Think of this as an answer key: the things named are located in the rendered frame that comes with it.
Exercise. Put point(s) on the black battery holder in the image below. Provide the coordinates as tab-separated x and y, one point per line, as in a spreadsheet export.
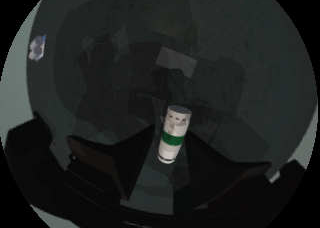
71	156

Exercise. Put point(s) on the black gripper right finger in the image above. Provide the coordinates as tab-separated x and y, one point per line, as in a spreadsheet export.
212	174

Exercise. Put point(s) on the white cylindrical battery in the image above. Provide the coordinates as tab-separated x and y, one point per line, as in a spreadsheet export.
173	132

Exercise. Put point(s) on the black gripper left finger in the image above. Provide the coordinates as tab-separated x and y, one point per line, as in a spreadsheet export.
122	161

